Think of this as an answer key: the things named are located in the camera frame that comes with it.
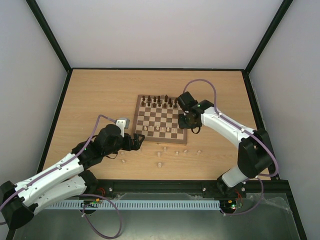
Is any dark chess pieces row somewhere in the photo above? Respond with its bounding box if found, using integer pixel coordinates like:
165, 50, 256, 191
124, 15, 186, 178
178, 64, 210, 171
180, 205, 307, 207
137, 94, 180, 110

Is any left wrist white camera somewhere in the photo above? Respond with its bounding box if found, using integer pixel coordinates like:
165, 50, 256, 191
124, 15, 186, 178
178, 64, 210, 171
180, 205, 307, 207
115, 117, 130, 133

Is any purple cable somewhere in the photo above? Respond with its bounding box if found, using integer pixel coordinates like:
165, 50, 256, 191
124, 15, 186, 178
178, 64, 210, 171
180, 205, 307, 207
0, 114, 123, 238
183, 78, 280, 217

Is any left black frame post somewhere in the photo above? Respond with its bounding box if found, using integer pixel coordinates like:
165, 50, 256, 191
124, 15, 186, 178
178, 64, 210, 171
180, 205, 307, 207
26, 0, 72, 73

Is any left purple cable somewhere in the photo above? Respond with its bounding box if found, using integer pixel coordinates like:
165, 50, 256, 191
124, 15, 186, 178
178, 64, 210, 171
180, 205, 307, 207
0, 114, 123, 238

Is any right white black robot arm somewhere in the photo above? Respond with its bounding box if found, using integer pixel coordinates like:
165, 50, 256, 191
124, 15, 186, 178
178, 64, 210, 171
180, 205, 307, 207
175, 91, 275, 196

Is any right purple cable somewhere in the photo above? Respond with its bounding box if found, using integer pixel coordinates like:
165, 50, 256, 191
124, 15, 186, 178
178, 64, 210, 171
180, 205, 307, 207
183, 78, 280, 217

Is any light blue slotted cable duct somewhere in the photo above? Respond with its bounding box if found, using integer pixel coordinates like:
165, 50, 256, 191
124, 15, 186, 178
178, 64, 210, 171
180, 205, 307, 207
47, 200, 221, 211

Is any right black frame post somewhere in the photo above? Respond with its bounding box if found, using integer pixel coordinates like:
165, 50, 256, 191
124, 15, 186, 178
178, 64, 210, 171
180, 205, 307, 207
244, 0, 293, 75

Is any black frame post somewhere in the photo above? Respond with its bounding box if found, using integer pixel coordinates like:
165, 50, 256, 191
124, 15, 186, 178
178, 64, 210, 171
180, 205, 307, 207
26, 0, 72, 73
244, 0, 293, 75

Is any black aluminium front rail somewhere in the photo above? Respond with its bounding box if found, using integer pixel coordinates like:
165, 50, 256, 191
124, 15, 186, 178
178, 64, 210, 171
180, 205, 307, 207
86, 179, 293, 200

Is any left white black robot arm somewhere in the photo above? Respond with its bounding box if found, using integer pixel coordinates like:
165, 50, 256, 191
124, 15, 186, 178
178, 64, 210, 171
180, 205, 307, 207
0, 124, 145, 230

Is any wooden folding chessboard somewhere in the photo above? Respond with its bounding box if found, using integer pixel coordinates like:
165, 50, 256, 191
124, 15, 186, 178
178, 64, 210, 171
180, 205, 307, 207
132, 101, 188, 145

